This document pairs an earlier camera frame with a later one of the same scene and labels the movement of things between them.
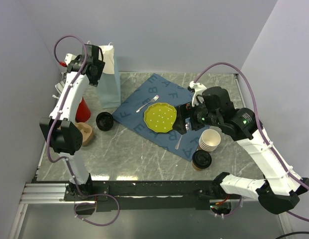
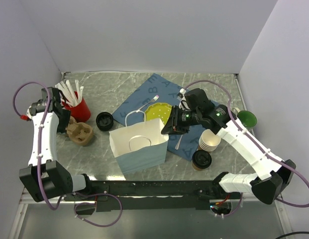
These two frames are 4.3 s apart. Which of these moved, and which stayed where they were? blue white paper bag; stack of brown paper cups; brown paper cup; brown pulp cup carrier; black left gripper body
Moved: black left gripper body; blue white paper bag
Stayed: brown paper cup; brown pulp cup carrier; stack of brown paper cups
